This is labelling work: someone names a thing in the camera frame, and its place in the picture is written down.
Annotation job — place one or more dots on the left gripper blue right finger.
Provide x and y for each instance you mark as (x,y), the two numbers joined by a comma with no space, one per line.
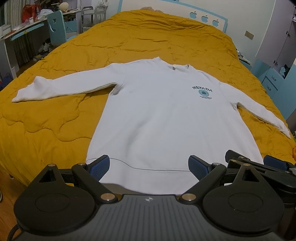
(208,176)

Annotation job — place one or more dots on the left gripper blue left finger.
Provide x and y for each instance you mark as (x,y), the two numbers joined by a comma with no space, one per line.
(87,177)

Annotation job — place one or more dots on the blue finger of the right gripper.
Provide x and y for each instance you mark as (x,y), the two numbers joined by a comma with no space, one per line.
(277,163)
(233,157)

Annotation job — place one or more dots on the white Nevada sweatshirt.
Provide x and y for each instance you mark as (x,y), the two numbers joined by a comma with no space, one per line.
(155,117)

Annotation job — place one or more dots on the mustard yellow quilted bedspread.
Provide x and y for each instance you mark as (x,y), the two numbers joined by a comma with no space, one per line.
(36,133)

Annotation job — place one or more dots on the blue drawer cabinet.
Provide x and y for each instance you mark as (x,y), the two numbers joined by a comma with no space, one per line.
(280,89)

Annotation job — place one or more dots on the lilac wardrobe door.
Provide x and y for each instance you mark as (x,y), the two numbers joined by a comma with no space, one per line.
(278,46)

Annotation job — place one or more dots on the white blue apple headboard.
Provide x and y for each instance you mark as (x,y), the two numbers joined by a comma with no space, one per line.
(178,9)

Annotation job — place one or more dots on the blue wooden chair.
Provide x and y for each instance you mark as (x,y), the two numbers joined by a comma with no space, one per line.
(57,29)

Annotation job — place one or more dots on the white blue desk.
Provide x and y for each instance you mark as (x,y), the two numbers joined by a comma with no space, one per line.
(21,46)

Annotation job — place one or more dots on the cream knitted hat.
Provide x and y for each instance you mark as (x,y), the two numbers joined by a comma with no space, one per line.
(63,7)

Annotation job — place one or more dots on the red bag on desk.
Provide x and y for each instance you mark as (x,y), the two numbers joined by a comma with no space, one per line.
(30,10)

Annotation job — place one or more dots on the grey wall switch plate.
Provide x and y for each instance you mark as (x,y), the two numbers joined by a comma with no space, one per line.
(249,35)

